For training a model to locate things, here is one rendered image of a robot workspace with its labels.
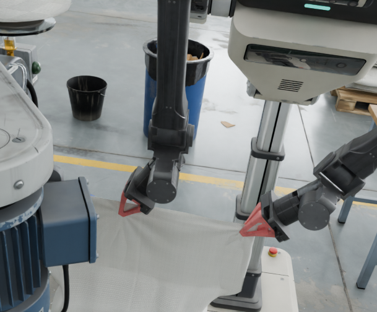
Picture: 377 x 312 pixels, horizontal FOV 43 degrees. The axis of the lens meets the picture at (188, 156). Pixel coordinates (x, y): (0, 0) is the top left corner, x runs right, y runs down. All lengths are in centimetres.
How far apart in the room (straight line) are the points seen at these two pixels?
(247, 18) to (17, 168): 79
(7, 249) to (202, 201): 229
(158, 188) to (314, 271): 182
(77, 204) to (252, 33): 68
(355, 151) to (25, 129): 57
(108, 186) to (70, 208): 227
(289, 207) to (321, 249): 180
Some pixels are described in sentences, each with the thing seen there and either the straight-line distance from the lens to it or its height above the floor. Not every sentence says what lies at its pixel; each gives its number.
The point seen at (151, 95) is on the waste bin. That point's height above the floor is 36.
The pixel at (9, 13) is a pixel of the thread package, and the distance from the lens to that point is 63.
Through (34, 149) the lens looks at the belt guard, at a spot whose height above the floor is 142.
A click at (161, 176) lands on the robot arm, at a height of 123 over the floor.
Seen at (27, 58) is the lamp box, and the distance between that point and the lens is 113.
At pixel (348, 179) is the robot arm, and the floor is 124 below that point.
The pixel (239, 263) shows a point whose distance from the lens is 111.
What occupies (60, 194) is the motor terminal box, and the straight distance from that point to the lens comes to 70.
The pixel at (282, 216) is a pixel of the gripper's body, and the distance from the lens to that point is 99.
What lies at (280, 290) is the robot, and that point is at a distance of 209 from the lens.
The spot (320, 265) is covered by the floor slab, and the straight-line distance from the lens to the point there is 267.
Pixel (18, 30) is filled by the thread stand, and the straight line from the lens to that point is 67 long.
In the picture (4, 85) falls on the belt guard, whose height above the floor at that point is 142.
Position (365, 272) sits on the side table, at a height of 12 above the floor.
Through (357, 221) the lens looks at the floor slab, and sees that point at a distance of 307.
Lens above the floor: 172
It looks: 31 degrees down
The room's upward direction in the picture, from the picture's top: 7 degrees clockwise
